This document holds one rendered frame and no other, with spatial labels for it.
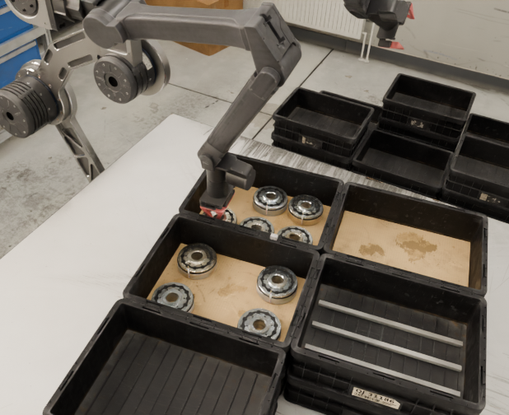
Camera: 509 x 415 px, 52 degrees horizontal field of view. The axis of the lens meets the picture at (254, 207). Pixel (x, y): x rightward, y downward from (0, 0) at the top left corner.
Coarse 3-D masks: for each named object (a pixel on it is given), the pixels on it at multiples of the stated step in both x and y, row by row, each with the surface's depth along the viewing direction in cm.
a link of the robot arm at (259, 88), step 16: (256, 80) 95; (272, 80) 93; (240, 96) 106; (256, 96) 103; (240, 112) 109; (256, 112) 107; (224, 128) 116; (240, 128) 114; (208, 144) 123; (224, 144) 121
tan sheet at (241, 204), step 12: (240, 192) 161; (252, 192) 162; (240, 204) 157; (252, 204) 157; (240, 216) 154; (252, 216) 154; (264, 216) 154; (276, 216) 154; (324, 216) 155; (276, 228) 150; (312, 228) 151
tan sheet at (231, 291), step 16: (176, 256) 141; (224, 256) 142; (176, 272) 137; (224, 272) 138; (240, 272) 138; (256, 272) 138; (192, 288) 133; (208, 288) 133; (224, 288) 134; (240, 288) 134; (208, 304) 130; (224, 304) 130; (240, 304) 130; (256, 304) 130; (272, 304) 131; (288, 304) 131; (224, 320) 126; (288, 320) 127
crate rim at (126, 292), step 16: (208, 224) 136; (160, 240) 131; (272, 240) 133; (128, 288) 120; (304, 288) 122; (144, 304) 117; (160, 304) 117; (208, 320) 115; (256, 336) 113; (288, 336) 112
